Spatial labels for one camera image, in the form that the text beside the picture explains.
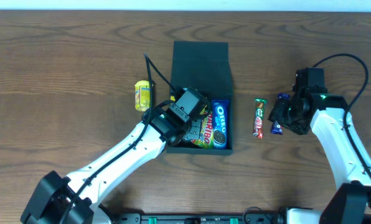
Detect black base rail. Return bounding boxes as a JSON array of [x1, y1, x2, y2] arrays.
[[113, 211, 286, 224]]

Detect blue Oreo cookie pack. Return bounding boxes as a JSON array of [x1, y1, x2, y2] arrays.
[[212, 100, 229, 149]]

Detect Haribo gummy candy bag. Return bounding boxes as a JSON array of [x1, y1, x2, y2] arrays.
[[191, 111, 214, 149]]

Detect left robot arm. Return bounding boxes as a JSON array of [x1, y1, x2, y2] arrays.
[[21, 96, 212, 223]]

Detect right black cable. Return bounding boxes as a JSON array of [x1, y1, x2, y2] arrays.
[[311, 53, 371, 200]]

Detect left black cable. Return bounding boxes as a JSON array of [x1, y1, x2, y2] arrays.
[[57, 52, 177, 224]]

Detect dark green box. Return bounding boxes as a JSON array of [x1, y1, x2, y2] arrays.
[[166, 40, 233, 156]]

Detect purple Dairy Milk bar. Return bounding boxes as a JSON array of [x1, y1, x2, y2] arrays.
[[270, 93, 290, 135]]

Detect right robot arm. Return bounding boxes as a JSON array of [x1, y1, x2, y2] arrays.
[[268, 93, 371, 223]]

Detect yellow candy canister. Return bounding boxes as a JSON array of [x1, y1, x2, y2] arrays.
[[134, 80, 151, 112]]

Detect black cable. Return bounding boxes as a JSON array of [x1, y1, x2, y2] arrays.
[[311, 53, 371, 200], [57, 52, 177, 224]]

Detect red green KitKat bar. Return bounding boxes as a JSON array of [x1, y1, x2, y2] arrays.
[[253, 98, 267, 139]]

